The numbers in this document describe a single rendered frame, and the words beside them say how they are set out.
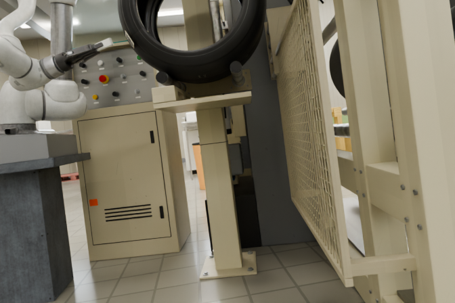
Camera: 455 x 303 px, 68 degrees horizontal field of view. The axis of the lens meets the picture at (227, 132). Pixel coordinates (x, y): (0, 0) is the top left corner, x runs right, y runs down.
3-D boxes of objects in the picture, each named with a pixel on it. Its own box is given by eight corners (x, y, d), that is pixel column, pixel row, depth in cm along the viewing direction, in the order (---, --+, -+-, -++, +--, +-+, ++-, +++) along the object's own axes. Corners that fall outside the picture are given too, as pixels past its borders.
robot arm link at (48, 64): (49, 61, 143) (62, 55, 143) (57, 80, 143) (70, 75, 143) (36, 56, 134) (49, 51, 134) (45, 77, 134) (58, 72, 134)
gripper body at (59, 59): (50, 53, 134) (71, 44, 134) (61, 57, 143) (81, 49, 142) (57, 70, 134) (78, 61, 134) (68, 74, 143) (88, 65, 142)
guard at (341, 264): (291, 199, 162) (273, 56, 162) (295, 199, 162) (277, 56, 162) (345, 287, 72) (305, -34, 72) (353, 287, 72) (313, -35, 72)
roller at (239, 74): (235, 86, 158) (232, 77, 158) (244, 83, 158) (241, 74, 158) (231, 74, 123) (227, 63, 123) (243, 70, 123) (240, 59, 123)
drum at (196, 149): (229, 187, 405) (223, 139, 404) (198, 191, 400) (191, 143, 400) (225, 182, 441) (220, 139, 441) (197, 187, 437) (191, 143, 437)
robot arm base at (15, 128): (-16, 136, 148) (-16, 124, 148) (4, 137, 169) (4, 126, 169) (30, 134, 152) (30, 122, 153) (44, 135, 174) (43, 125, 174)
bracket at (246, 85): (170, 101, 162) (168, 80, 162) (252, 89, 160) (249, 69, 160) (168, 100, 159) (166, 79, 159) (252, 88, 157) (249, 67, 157)
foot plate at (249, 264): (206, 258, 182) (206, 253, 182) (255, 252, 180) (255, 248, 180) (199, 280, 155) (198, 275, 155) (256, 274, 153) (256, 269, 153)
